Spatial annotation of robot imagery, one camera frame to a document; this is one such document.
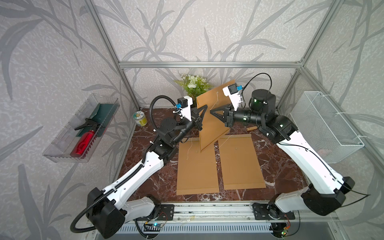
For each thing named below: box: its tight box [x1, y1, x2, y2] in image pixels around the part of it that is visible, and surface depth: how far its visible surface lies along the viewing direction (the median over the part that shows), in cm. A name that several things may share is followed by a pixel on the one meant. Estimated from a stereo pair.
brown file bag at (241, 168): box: [218, 133, 267, 190], surface depth 96 cm
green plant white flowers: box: [174, 74, 211, 100], surface depth 96 cm
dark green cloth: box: [75, 102, 116, 138], surface depth 68 cm
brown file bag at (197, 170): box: [176, 138, 220, 196], surface depth 88 cm
